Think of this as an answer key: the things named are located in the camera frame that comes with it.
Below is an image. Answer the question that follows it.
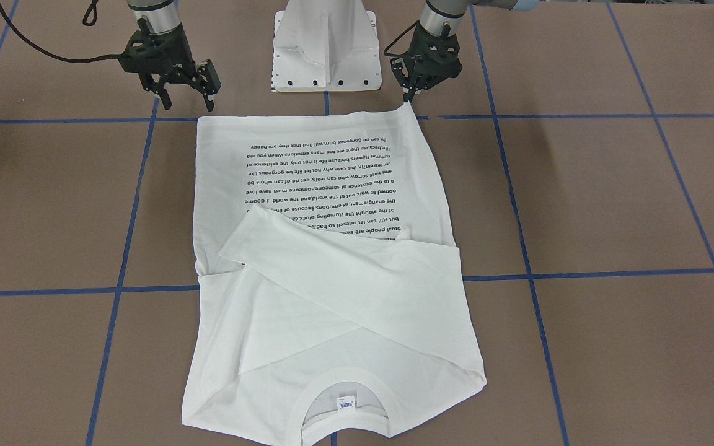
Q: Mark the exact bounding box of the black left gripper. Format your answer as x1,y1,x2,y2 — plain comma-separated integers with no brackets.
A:
392,22,462,103

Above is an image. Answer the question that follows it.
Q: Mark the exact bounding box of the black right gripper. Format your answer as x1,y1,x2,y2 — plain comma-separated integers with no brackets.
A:
118,28,221,112

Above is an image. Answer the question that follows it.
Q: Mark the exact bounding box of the white long-sleeve printed shirt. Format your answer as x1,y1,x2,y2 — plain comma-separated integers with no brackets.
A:
181,104,487,445

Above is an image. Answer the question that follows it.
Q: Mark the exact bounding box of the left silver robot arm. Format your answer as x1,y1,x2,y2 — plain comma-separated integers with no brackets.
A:
384,1,539,103

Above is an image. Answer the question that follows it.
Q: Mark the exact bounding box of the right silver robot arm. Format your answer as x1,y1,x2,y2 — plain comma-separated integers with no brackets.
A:
119,1,221,112

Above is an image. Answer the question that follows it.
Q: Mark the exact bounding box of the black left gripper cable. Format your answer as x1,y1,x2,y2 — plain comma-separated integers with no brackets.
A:
383,24,423,61

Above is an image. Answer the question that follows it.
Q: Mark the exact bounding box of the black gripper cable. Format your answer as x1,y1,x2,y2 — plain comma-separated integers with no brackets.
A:
0,0,141,64
383,24,423,61

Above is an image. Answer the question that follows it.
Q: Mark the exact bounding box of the white central pedestal column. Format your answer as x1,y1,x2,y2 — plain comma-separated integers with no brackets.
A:
271,1,382,92

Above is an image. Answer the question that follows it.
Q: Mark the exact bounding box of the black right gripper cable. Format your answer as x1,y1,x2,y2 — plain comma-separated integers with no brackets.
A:
0,0,141,64

